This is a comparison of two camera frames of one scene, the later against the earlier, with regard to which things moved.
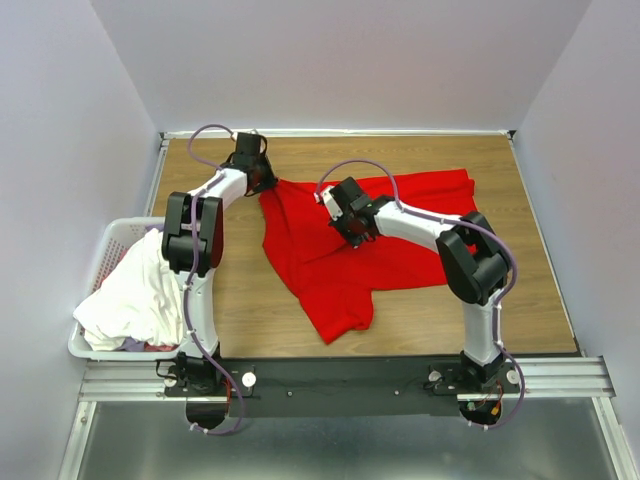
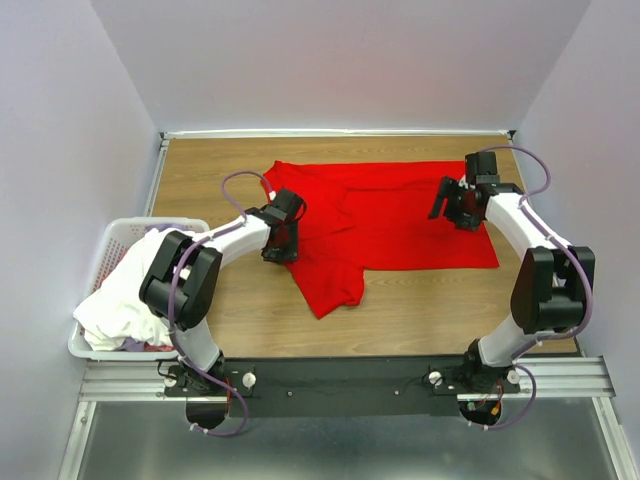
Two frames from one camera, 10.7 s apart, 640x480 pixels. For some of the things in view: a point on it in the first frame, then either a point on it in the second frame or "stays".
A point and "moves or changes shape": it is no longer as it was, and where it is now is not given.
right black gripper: x=353 y=240 → x=448 y=188
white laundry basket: x=119 y=235 stays
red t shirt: x=334 y=281 moves or changes shape
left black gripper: x=269 y=180 → x=291 y=253
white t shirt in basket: x=138 y=298 stays
